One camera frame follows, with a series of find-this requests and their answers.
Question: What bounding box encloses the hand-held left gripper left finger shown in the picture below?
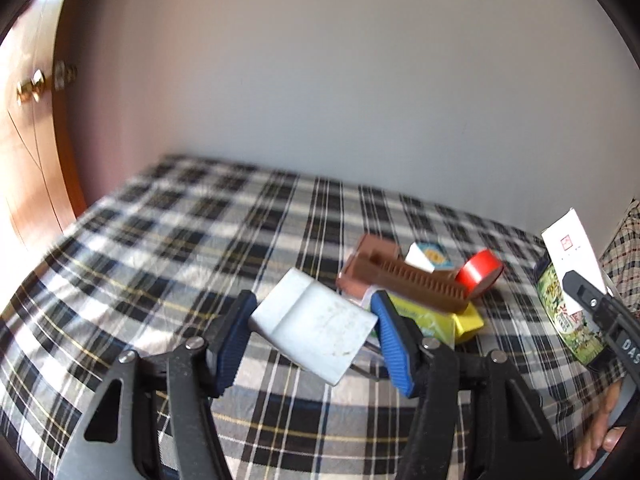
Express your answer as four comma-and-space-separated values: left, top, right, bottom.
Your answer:
59, 289, 258, 480

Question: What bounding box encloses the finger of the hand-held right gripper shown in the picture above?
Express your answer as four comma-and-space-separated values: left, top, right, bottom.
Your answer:
562, 270, 623, 346

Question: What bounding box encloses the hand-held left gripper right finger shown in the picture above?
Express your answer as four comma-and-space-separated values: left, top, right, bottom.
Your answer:
371, 289, 573, 480

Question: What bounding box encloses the yellow rectangular block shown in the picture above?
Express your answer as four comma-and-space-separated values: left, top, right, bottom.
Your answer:
370, 292, 485, 348

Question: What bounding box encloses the brown slotted plastic holder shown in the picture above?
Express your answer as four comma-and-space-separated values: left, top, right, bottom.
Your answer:
350, 252, 471, 313

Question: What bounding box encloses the white card box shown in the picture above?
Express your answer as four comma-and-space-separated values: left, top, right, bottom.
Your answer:
541, 207, 608, 311

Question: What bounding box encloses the red tape roll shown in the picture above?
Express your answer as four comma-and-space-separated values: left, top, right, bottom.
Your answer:
454, 249, 505, 298

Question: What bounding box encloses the person's right hand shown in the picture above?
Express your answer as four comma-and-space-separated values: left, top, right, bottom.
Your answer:
574, 380, 628, 471

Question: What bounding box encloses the green printed can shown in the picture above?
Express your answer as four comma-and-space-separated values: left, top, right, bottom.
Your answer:
532, 257, 618, 373

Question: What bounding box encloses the brown plaid cloth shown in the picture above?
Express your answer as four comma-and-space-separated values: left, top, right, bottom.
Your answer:
597, 200, 640, 311

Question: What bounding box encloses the small white printed box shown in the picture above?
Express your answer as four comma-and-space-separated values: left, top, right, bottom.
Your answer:
404, 241, 455, 273

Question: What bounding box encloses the reddish brown box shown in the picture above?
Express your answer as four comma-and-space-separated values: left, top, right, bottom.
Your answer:
337, 234, 401, 306

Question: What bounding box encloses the black white plaid bed sheet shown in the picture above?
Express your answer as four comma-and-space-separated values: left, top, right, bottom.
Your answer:
0, 152, 640, 480

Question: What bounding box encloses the wooden door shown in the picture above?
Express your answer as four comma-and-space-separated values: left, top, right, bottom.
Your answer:
0, 0, 88, 256

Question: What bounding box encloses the silver door knob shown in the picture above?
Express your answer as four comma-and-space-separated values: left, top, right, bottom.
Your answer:
54, 60, 78, 92

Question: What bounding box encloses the brass door knob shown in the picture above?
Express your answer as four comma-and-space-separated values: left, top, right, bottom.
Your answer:
16, 71, 47, 106

